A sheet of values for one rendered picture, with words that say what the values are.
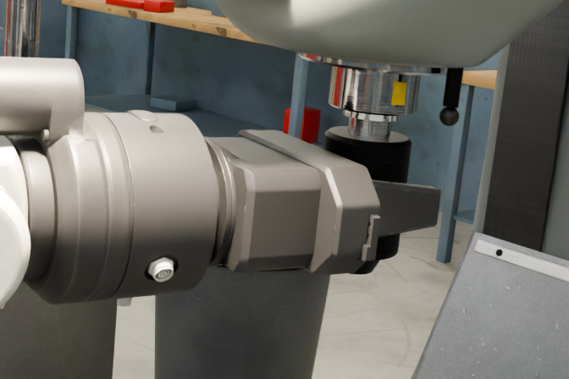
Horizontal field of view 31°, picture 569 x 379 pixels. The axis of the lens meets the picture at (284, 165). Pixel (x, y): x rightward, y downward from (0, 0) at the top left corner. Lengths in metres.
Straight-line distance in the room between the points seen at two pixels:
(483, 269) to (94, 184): 0.56
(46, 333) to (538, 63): 0.47
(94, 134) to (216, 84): 6.47
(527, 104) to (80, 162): 0.55
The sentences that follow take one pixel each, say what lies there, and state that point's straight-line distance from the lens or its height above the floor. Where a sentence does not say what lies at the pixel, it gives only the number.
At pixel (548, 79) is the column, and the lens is 0.92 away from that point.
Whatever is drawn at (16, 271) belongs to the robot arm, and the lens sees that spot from 0.43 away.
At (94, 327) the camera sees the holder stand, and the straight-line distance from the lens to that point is 0.79.
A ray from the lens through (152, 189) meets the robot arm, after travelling 0.45.
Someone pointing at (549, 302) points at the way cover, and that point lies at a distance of 0.92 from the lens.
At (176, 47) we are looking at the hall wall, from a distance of 7.24.
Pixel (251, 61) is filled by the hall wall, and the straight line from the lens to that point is 6.67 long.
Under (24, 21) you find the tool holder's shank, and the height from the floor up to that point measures 1.29.
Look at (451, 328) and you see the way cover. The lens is 0.95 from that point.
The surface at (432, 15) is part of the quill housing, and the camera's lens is 0.46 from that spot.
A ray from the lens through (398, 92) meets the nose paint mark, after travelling 0.53.
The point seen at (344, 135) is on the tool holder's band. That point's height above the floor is 1.27.
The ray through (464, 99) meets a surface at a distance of 4.65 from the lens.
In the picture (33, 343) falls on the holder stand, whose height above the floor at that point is 1.06.
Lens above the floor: 1.36
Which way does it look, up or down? 12 degrees down
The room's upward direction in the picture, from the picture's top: 6 degrees clockwise
